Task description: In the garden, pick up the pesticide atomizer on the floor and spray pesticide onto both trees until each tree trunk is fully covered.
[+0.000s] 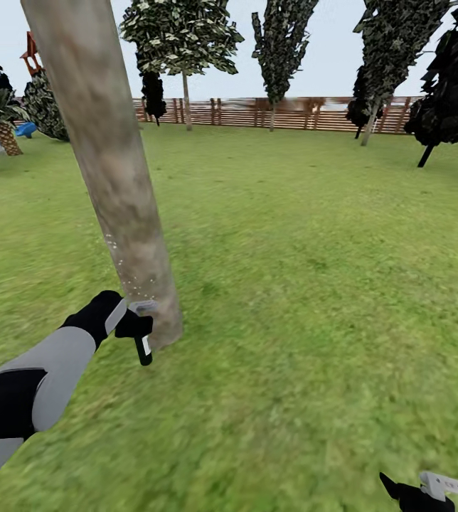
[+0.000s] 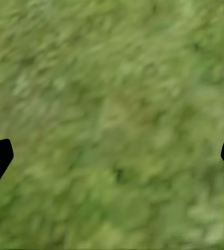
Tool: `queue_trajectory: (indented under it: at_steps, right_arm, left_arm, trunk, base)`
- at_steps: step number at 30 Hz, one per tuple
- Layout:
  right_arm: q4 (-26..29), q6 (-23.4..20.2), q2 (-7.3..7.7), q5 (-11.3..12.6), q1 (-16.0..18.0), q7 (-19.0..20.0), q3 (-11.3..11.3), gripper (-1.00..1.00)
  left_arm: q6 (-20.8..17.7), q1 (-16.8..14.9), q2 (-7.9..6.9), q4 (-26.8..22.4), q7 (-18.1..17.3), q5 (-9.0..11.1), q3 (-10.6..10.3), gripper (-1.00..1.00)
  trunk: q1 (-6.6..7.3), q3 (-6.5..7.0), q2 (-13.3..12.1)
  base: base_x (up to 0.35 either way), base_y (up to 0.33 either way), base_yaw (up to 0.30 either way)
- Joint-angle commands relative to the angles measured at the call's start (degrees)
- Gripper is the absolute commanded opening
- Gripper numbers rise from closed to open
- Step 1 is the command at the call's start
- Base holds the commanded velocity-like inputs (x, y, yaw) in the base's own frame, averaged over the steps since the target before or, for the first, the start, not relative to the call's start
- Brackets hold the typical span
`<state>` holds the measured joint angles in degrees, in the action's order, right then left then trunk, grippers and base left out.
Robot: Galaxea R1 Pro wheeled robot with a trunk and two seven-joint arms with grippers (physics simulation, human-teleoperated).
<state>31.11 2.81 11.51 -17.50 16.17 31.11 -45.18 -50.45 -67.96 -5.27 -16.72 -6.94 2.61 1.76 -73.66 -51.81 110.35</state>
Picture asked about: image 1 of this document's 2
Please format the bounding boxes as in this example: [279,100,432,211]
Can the pesticide atomizer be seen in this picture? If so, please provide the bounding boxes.
[133,334,153,366]

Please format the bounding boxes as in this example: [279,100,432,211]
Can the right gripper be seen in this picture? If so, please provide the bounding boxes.
[379,472,454,512]

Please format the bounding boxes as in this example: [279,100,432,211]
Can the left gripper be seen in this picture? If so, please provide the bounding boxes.
[114,314,153,338]

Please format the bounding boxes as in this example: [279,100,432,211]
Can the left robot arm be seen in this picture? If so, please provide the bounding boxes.
[0,292,159,468]

